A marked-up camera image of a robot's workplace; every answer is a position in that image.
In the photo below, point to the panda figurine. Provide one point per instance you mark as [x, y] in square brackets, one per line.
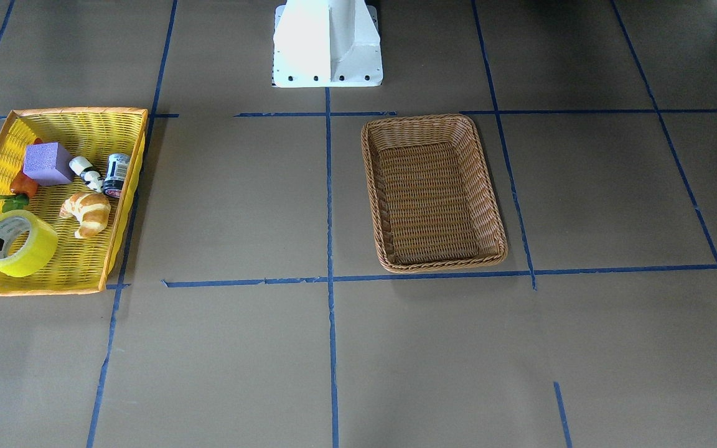
[90, 175]

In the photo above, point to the purple foam cube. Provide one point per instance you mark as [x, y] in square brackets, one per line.
[48, 164]

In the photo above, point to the toy croissant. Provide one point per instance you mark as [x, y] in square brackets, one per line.
[91, 209]

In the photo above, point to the small black can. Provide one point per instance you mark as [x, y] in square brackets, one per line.
[117, 169]

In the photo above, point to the yellow woven basket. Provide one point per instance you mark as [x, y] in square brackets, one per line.
[77, 266]

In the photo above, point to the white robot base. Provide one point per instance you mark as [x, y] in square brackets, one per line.
[326, 44]

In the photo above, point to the brown wicker basket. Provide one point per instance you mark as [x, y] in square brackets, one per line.
[432, 203]

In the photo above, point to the yellow tape roll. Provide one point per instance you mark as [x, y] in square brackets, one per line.
[28, 243]

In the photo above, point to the orange toy carrot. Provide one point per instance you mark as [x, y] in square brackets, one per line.
[22, 190]

